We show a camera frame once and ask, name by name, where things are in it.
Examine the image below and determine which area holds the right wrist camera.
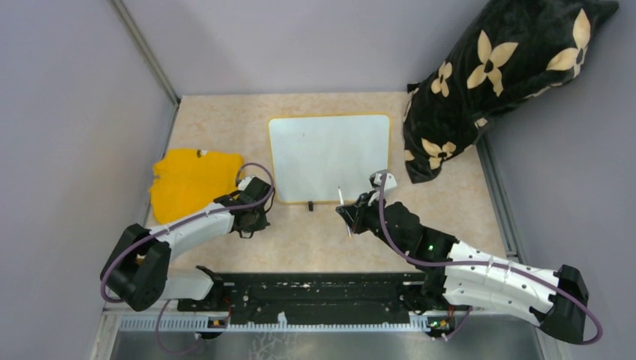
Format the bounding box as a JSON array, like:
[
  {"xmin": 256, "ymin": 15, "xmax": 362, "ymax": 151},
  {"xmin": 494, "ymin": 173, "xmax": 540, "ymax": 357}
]
[{"xmin": 367, "ymin": 169, "xmax": 398, "ymax": 206}]

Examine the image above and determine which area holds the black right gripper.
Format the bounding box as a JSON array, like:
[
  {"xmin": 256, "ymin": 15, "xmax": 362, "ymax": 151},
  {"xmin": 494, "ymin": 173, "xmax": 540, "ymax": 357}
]
[{"xmin": 338, "ymin": 189, "xmax": 407, "ymax": 254}]

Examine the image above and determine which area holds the white whiteboard yellow rim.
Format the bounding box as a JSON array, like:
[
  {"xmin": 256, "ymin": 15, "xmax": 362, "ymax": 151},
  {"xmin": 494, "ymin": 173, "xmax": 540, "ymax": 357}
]
[{"xmin": 268, "ymin": 113, "xmax": 392, "ymax": 204}]

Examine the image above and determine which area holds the white marker pen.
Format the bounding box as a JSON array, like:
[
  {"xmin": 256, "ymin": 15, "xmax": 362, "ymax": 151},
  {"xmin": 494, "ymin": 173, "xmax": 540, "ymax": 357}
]
[{"xmin": 337, "ymin": 186, "xmax": 353, "ymax": 239}]

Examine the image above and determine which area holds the black floral pillow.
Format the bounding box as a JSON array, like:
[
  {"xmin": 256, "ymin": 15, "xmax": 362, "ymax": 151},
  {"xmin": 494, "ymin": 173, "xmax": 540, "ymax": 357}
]
[{"xmin": 402, "ymin": 1, "xmax": 620, "ymax": 184}]

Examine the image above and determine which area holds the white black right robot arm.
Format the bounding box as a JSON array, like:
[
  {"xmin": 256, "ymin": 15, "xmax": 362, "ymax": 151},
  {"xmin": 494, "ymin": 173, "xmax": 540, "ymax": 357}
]
[{"xmin": 336, "ymin": 191, "xmax": 590, "ymax": 345}]

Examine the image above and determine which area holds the aluminium frame post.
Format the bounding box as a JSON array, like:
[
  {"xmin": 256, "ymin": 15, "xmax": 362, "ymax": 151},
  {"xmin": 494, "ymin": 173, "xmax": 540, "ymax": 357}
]
[{"xmin": 107, "ymin": 0, "xmax": 181, "ymax": 107}]

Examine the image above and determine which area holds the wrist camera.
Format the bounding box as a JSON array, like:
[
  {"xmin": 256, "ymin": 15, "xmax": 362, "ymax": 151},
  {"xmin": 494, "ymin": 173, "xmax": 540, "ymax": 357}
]
[
  {"xmin": 237, "ymin": 175, "xmax": 254, "ymax": 191},
  {"xmin": 367, "ymin": 169, "xmax": 398, "ymax": 206}
]

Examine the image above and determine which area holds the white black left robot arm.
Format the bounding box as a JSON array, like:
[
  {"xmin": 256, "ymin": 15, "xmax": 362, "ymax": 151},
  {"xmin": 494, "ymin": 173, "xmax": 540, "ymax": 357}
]
[{"xmin": 100, "ymin": 175, "xmax": 275, "ymax": 311}]

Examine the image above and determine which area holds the yellow folded cloth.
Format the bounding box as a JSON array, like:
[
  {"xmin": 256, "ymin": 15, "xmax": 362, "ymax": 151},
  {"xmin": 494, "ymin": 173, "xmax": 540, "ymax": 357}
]
[{"xmin": 149, "ymin": 148, "xmax": 244, "ymax": 224}]

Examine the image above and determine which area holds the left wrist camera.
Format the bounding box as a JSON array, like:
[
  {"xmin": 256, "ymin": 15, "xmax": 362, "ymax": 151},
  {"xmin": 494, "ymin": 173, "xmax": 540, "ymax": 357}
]
[{"xmin": 237, "ymin": 175, "xmax": 254, "ymax": 191}]

